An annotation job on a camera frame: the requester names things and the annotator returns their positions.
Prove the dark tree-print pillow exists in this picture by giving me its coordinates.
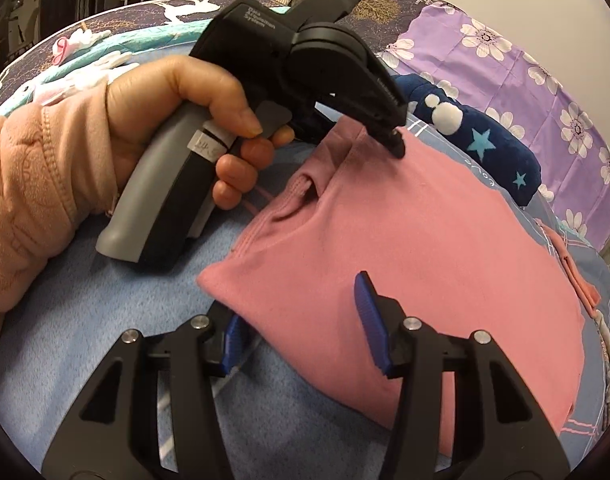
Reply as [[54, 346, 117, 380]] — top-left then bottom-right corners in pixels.
[[339, 0, 434, 51]]

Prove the blue plaid bed cover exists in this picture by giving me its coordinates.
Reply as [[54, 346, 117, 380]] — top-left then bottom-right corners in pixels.
[[0, 24, 610, 476]]

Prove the dark unicorn print bedsheet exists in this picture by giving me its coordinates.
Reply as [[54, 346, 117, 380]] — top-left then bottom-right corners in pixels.
[[0, 0, 235, 115]]

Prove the person's left hand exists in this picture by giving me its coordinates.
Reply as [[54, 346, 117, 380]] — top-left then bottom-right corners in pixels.
[[106, 55, 294, 210]]

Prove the pink long-sleeve shirt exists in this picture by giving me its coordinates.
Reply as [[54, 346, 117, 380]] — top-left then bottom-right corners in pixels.
[[198, 118, 585, 429]]

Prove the folded orange garment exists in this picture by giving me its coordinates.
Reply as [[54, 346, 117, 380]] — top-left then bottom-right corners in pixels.
[[536, 219, 601, 318]]

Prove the navy star fleece blanket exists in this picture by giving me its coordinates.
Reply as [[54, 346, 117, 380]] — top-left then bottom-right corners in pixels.
[[395, 74, 541, 206]]

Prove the purple floral pillow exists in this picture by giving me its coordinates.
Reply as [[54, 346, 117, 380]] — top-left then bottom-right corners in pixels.
[[380, 2, 610, 249]]

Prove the peach fleece sleeve forearm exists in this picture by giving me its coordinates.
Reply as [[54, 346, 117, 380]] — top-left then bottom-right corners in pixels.
[[0, 84, 118, 329]]

